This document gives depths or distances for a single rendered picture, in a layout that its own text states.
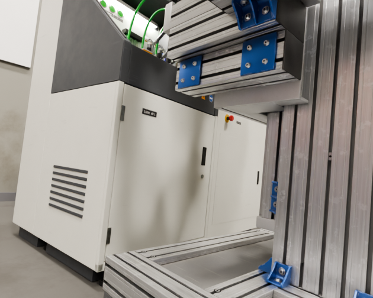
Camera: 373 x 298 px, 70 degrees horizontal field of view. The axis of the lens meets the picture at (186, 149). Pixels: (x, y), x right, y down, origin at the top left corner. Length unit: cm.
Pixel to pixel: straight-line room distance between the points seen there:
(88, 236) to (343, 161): 91
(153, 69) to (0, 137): 199
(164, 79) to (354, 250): 95
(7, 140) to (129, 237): 200
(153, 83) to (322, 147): 75
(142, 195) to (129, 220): 11
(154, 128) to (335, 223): 78
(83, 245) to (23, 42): 227
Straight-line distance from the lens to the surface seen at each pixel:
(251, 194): 203
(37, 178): 159
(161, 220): 128
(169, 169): 126
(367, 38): 77
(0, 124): 294
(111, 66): 116
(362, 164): 69
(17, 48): 305
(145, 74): 118
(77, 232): 122
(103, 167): 107
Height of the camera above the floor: 50
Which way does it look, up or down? 3 degrees up
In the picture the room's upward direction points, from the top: 6 degrees clockwise
